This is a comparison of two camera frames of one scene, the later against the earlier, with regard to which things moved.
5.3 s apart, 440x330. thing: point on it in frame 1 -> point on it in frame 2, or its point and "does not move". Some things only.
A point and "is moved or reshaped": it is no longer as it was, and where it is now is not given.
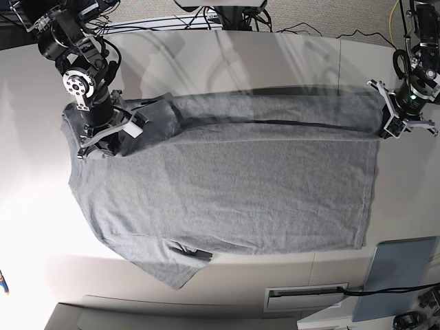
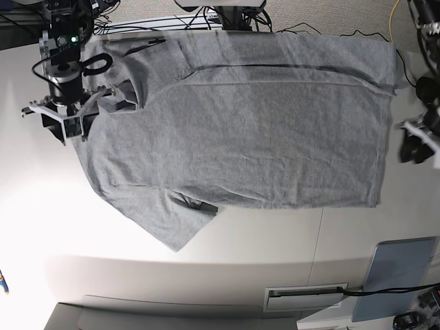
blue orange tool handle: (3, 282) does not move
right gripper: (401, 112) -> (410, 144)
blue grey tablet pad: (396, 264) does not move
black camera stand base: (232, 18) does not move
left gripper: (108, 117) -> (71, 116)
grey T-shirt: (234, 172) is moved or reshaped
